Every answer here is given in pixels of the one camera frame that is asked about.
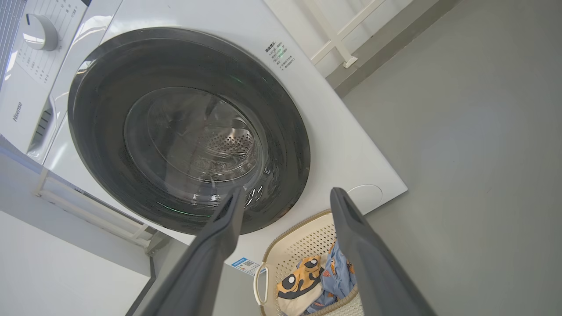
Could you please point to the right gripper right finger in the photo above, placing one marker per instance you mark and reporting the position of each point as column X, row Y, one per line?
column 373, row 272

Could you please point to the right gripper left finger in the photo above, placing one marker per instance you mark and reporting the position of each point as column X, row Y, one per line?
column 202, row 267

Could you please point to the blue garment with orange prints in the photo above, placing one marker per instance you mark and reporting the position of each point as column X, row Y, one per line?
column 338, row 274

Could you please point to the black round glass washer door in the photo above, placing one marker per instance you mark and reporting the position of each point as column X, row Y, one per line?
column 109, row 145

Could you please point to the white front-load washing machine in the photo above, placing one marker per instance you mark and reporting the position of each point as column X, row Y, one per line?
column 342, row 131

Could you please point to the silver rotary dial knob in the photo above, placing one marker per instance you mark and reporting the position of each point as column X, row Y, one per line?
column 41, row 33

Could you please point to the blue energy label sticker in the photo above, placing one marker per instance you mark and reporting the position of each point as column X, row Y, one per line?
column 246, row 265

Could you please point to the round white filter cover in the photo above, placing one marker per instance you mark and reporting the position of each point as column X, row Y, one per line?
column 364, row 199

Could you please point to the cream perforated laundry basket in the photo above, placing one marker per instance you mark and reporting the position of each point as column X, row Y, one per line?
column 298, row 245

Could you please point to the white detergent drawer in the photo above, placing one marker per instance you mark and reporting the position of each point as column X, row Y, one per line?
column 17, row 114

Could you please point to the white metal frame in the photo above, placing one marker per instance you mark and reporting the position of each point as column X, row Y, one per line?
column 336, row 37
column 92, row 218

